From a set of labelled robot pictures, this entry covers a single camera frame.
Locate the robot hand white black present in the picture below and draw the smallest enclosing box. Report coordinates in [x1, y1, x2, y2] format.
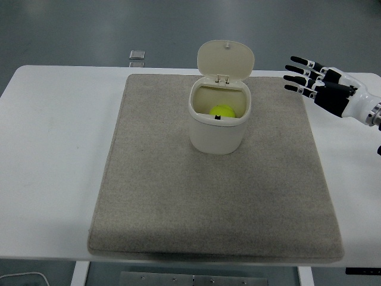
[283, 55, 381, 126]

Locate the yellow tennis ball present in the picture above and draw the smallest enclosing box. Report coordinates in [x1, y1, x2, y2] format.
[209, 104, 237, 119]

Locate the cream bin with hinged lid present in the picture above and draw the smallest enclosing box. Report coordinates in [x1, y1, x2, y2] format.
[188, 39, 256, 155]

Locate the black table control panel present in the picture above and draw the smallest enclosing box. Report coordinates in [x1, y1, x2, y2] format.
[345, 266, 381, 275]

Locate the grey felt mat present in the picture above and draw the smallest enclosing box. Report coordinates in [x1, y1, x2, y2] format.
[86, 73, 345, 263]

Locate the white table leg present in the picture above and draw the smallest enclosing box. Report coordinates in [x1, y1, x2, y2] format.
[70, 261, 90, 286]
[296, 265, 313, 286]

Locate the grey metal plate with screws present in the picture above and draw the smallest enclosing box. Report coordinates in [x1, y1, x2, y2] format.
[118, 271, 269, 286]

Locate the white cable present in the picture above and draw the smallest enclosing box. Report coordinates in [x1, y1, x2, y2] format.
[0, 271, 50, 286]

